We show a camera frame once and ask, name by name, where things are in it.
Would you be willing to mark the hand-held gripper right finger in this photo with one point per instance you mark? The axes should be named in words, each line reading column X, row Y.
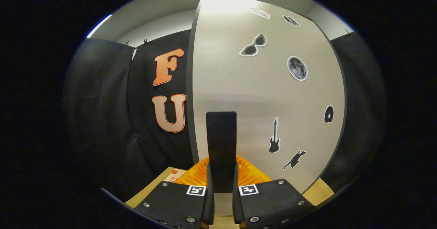
column 238, row 201

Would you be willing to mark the dark grey shoe cabinet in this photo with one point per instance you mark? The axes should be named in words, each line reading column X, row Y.
column 189, row 85

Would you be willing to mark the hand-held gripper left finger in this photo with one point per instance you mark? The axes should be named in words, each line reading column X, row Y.
column 209, row 201

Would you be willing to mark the white book with orange cover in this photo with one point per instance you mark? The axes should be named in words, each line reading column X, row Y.
column 177, row 174

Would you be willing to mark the long ceiling light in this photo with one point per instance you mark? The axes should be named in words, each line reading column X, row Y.
column 99, row 26

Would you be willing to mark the black backdrop cloth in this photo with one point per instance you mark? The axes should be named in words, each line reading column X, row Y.
column 102, row 119

